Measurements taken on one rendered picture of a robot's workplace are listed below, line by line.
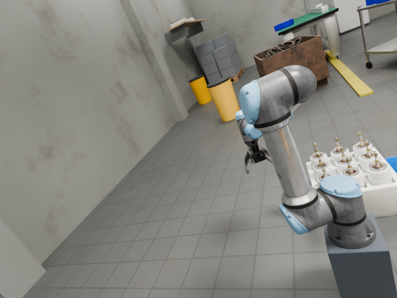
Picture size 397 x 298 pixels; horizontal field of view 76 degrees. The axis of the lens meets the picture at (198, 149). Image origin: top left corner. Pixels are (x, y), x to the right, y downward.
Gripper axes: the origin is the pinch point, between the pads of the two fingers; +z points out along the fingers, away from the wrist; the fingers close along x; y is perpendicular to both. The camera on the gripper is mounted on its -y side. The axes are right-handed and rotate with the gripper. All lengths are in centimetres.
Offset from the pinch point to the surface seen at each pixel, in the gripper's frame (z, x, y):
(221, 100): 24, 9, -235
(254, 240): 39.6, -17.4, 8.3
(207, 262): 40, -48, 11
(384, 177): 16, 52, 20
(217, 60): 11, 55, -546
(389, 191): 22, 51, 24
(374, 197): 25, 45, 22
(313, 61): 15, 132, -207
